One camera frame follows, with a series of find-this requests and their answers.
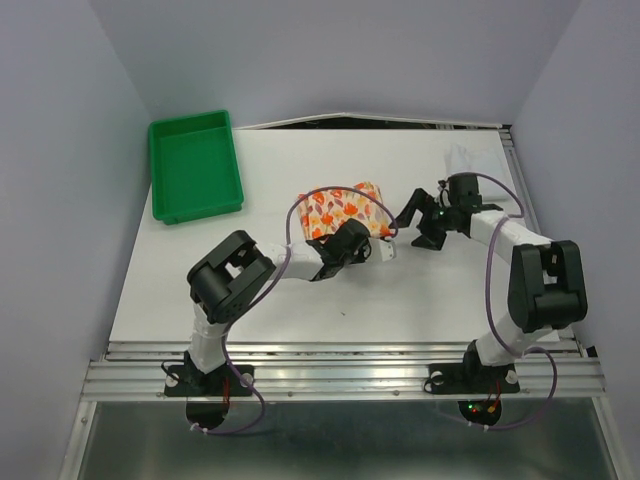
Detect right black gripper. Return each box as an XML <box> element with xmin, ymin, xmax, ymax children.
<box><xmin>387</xmin><ymin>187</ymin><xmax>458</xmax><ymax>250</ymax></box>

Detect orange floral skirt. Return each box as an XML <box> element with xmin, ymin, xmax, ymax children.
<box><xmin>297</xmin><ymin>182</ymin><xmax>394</xmax><ymax>240</ymax></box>

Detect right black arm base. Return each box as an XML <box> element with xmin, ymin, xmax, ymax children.
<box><xmin>423</xmin><ymin>363</ymin><xmax>520</xmax><ymax>427</ymax></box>

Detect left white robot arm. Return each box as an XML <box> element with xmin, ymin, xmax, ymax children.
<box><xmin>186</xmin><ymin>220</ymin><xmax>374</xmax><ymax>394</ymax></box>

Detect aluminium right side rail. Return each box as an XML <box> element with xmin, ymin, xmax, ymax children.
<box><xmin>497</xmin><ymin>124</ymin><xmax>601</xmax><ymax>361</ymax></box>

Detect white skirt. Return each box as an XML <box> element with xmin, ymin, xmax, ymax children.
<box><xmin>444</xmin><ymin>144</ymin><xmax>509</xmax><ymax>203</ymax></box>

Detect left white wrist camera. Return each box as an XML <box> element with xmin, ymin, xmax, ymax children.
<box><xmin>371</xmin><ymin>239</ymin><xmax>397</xmax><ymax>263</ymax></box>

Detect aluminium front rail frame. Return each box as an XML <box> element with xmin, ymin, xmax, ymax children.
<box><xmin>59</xmin><ymin>341</ymin><xmax>621</xmax><ymax>480</ymax></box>

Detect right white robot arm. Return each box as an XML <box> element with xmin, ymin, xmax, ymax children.
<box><xmin>395</xmin><ymin>172</ymin><xmax>588</xmax><ymax>390</ymax></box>

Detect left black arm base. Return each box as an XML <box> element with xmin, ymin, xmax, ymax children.
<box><xmin>161</xmin><ymin>362</ymin><xmax>252</xmax><ymax>433</ymax></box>

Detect green plastic bin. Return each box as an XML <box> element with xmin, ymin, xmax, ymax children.
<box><xmin>148</xmin><ymin>110</ymin><xmax>244</xmax><ymax>225</ymax></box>

